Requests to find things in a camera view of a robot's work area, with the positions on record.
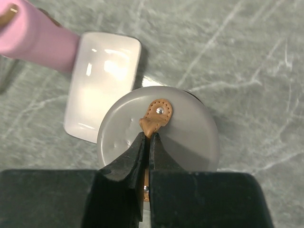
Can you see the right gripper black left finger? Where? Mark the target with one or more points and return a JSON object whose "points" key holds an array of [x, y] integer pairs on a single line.
{"points": [[111, 197]]}

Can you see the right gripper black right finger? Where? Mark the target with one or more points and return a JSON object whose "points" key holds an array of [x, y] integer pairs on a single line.
{"points": [[202, 199]]}

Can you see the grey round lid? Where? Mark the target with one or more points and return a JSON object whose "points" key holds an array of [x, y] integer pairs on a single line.
{"points": [[186, 128]]}

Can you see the white rectangular plate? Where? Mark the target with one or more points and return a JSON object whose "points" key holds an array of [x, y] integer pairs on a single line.
{"points": [[105, 70]]}

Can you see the pink cylindrical container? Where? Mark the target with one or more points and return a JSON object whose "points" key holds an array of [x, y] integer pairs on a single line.
{"points": [[46, 43]]}

